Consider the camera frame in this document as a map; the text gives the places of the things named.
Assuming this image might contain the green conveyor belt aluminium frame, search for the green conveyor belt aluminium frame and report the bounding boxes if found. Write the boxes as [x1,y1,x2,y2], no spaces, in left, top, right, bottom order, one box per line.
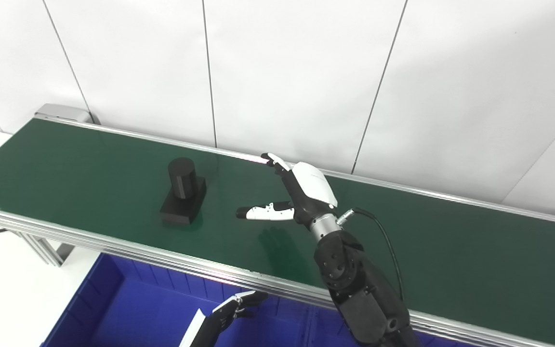
[0,104,555,347]

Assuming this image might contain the aluminium conveyor leg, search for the aluminium conveyor leg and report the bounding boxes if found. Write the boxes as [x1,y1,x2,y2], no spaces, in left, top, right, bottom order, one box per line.
[15,231,76,267]

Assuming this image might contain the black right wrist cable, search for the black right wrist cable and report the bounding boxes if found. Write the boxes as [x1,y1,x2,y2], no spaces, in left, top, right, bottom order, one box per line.
[338,207,406,302]

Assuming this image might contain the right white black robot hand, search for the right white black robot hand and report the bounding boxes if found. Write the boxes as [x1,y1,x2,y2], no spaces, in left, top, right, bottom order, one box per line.
[236,153,339,229]

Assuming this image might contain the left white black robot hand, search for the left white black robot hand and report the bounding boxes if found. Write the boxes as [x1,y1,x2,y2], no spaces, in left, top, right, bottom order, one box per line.
[179,290,269,347]

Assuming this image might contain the black cylinder-on-block part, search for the black cylinder-on-block part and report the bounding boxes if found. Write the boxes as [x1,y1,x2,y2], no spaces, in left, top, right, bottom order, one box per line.
[159,157,207,226]

